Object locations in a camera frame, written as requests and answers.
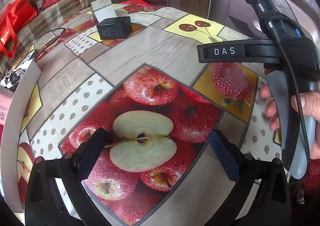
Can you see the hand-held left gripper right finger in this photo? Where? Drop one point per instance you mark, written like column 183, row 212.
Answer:
column 225, row 156

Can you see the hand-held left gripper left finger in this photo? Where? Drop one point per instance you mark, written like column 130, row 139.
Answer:
column 92, row 151

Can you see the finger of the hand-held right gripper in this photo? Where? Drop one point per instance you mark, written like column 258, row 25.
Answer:
column 255, row 52

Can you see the white tray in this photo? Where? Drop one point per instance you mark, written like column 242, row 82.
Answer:
column 15, row 121

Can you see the person's right hand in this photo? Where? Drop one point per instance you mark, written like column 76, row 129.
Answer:
column 311, row 106

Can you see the pink paper sheet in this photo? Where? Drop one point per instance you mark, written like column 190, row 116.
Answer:
column 3, row 111

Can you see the black and white patterned cloth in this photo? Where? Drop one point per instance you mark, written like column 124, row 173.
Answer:
column 11, row 78

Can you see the black power adapter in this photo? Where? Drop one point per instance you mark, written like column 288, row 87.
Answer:
column 113, row 28

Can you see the white paper card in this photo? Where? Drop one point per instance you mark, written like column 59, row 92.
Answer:
column 103, row 10

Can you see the plaid blanket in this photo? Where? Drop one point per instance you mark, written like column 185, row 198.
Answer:
column 57, row 13

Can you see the red tote bag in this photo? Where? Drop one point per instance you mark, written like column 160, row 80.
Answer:
column 17, row 16

